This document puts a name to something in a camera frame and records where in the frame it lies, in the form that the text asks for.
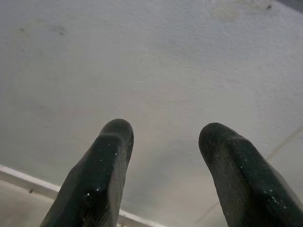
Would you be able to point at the white baseboard strip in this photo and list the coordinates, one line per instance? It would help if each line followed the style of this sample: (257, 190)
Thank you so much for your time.
(23, 179)

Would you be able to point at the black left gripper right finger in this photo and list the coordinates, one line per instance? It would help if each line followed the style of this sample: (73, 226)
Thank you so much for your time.
(243, 179)

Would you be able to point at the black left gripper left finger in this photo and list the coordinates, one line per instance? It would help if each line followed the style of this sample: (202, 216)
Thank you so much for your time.
(94, 179)

